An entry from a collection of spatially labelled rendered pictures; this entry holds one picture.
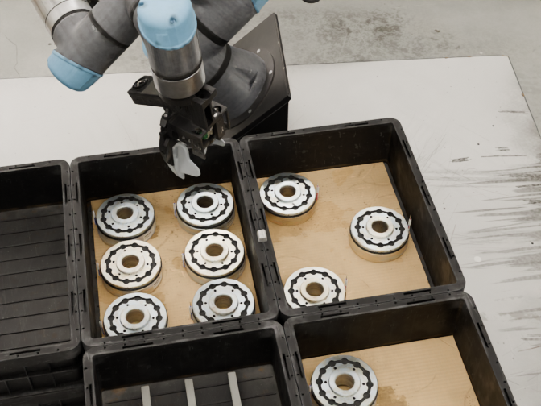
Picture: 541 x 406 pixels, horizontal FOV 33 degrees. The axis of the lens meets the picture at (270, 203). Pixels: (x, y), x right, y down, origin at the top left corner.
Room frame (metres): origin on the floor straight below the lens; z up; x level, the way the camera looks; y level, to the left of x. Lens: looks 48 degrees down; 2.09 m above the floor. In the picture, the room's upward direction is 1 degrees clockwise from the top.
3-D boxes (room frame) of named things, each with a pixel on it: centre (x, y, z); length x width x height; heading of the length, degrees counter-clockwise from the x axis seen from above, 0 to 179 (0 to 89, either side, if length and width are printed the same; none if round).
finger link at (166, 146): (1.02, 0.16, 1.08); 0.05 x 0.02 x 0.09; 147
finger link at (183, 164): (1.01, 0.14, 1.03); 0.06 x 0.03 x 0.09; 57
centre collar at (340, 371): (0.72, -0.12, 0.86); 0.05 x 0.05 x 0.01
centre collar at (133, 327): (0.84, 0.21, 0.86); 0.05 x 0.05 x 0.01
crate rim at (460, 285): (1.02, -0.13, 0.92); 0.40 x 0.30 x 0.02; 12
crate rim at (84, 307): (0.96, 0.17, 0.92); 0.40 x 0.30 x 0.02; 12
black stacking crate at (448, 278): (1.02, -0.13, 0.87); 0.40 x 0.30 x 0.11; 12
